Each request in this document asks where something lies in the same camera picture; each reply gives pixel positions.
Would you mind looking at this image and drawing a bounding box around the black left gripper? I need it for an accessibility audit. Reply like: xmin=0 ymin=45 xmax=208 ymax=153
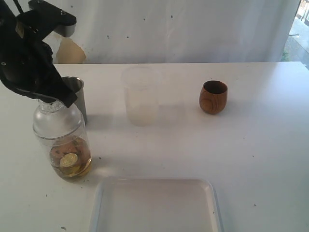
xmin=0 ymin=0 xmax=77 ymax=108

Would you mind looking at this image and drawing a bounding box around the stainless steel cup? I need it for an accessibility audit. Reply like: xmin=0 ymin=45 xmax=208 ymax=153
xmin=62 ymin=76 xmax=88 ymax=124

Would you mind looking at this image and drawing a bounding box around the clear dome lid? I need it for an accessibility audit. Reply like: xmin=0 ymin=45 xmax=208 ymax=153
xmin=33 ymin=100 xmax=85 ymax=147

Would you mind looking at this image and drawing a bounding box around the gold coin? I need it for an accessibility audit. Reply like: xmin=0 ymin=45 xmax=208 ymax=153
xmin=60 ymin=153 xmax=78 ymax=167
xmin=61 ymin=164 xmax=84 ymax=176

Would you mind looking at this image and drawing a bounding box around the clear plastic jar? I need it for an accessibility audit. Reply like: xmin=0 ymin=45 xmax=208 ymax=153
xmin=36 ymin=131 xmax=92 ymax=182

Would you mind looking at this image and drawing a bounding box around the brown wooden cup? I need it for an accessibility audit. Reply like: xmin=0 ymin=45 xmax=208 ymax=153
xmin=199 ymin=80 xmax=228 ymax=115

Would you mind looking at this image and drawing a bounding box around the translucent plastic container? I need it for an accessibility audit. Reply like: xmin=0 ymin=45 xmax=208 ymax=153
xmin=121 ymin=65 xmax=160 ymax=126

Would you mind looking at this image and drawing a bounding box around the white plastic tray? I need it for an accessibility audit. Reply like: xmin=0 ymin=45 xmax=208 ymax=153
xmin=89 ymin=176 xmax=222 ymax=232

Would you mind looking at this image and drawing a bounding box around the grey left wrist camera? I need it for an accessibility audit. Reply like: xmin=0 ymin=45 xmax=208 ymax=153
xmin=28 ymin=0 xmax=77 ymax=39

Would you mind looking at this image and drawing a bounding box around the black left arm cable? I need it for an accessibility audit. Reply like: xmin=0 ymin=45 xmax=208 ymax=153
xmin=13 ymin=0 xmax=25 ymax=14

